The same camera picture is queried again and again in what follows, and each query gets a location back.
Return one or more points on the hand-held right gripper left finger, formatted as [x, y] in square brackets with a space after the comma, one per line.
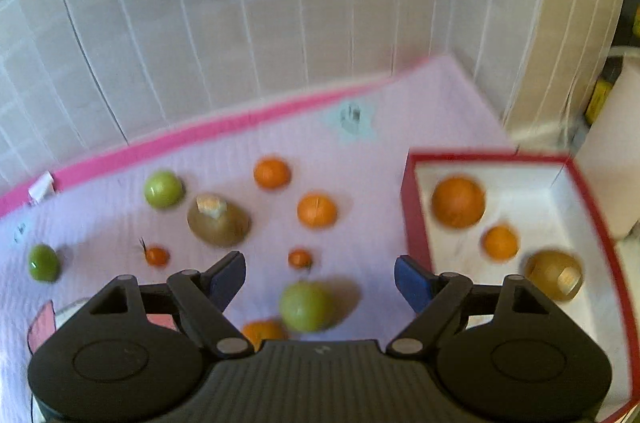
[227, 278]

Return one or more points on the dark bottle yellow label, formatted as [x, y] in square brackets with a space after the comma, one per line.
[598, 100]

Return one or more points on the white mat tag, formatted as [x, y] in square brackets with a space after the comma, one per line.
[42, 187]

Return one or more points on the white appliance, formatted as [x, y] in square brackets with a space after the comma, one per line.
[615, 128]

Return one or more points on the green apple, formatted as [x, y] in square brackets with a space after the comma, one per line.
[306, 305]
[163, 189]

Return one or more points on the brown kiwi with sticker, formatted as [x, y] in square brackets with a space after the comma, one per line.
[217, 225]
[547, 273]

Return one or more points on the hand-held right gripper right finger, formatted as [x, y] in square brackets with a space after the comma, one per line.
[412, 283]

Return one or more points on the pink printed mat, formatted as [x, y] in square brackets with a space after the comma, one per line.
[375, 183]

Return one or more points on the small green fruit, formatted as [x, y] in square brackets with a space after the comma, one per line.
[44, 262]

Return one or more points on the small red tomato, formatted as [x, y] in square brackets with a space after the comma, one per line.
[156, 255]
[300, 258]

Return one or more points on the red cardboard box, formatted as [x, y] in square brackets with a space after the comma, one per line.
[415, 213]

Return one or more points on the large orange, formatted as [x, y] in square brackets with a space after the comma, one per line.
[457, 202]

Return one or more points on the small orange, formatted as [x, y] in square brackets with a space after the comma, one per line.
[500, 243]

